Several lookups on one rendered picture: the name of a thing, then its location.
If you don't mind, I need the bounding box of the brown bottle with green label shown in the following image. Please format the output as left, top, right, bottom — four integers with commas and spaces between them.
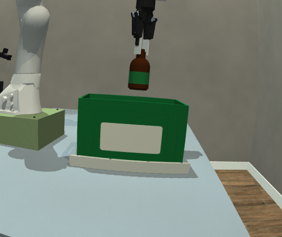
128, 49, 150, 90

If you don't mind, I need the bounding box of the green crate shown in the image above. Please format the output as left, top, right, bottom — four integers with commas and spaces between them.
77, 94, 189, 162

